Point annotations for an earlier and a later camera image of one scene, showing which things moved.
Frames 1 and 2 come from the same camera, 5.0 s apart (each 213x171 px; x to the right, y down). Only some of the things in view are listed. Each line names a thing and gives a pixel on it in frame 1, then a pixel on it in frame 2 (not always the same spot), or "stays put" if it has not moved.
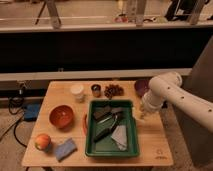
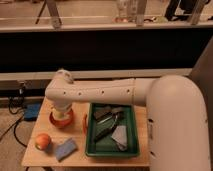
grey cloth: [119, 136] stays put
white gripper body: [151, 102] → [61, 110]
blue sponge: [65, 149] stays put
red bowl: [61, 116] stays put
